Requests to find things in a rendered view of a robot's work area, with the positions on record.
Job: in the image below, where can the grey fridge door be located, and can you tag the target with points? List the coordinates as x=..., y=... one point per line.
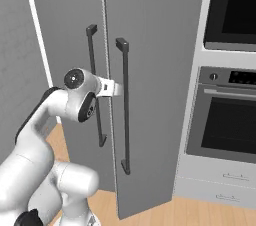
x=66, y=20
x=153, y=70

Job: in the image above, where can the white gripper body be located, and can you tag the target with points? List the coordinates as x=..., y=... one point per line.
x=116, y=89

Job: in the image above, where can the white drawer front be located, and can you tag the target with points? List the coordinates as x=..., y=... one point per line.
x=216, y=195
x=220, y=173

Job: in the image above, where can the black microwave oven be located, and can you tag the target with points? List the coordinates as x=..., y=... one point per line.
x=231, y=6

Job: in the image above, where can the steel oven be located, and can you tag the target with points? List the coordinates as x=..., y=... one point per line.
x=223, y=116

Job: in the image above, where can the oven knob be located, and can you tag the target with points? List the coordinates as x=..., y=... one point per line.
x=213, y=76

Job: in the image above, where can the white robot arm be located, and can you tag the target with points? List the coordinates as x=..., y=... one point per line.
x=31, y=156

